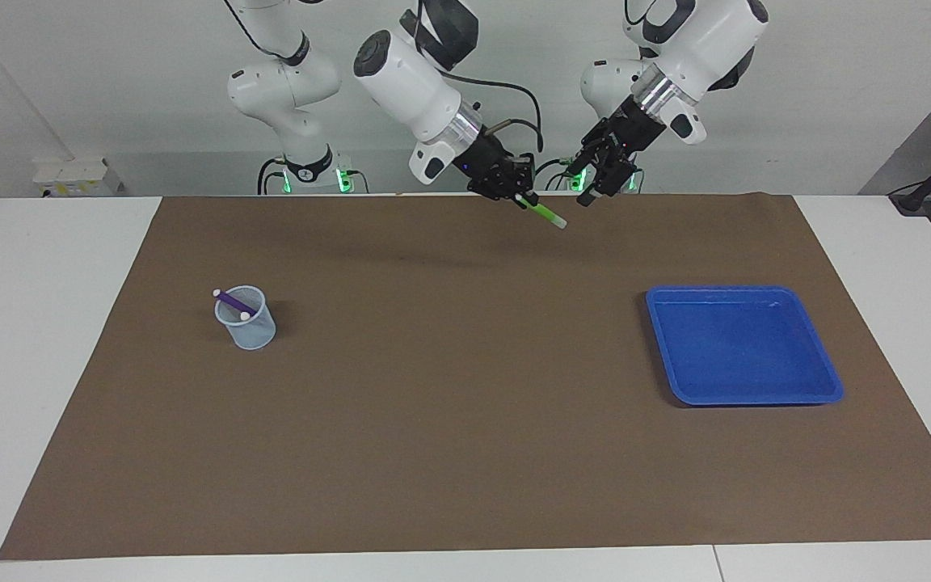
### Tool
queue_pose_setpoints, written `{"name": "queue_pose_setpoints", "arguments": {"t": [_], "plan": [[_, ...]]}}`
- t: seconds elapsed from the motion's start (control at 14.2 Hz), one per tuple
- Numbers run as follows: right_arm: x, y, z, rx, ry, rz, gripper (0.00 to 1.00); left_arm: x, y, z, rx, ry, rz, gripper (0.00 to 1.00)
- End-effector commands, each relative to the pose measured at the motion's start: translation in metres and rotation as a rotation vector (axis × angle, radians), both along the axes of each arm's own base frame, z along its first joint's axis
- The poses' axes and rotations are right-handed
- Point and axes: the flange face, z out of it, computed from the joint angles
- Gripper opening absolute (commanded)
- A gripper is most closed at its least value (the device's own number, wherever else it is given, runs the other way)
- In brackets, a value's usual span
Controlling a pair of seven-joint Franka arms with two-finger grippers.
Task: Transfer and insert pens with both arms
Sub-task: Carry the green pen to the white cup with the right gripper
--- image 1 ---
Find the black right base cable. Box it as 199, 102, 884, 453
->
258, 158, 289, 195

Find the blue plastic tray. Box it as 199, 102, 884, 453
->
646, 285, 845, 407

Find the green marker pen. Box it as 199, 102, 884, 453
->
514, 192, 569, 230

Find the brown table mat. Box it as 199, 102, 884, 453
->
0, 192, 931, 561

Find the black left base cable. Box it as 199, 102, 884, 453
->
524, 154, 588, 192

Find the white power strip box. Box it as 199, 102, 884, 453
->
32, 158, 123, 197

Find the translucent plastic cup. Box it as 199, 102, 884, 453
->
214, 285, 277, 351

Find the black base cable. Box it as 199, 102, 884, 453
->
258, 158, 289, 195
524, 154, 588, 192

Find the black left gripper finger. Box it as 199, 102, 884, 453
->
567, 141, 608, 185
577, 162, 636, 207

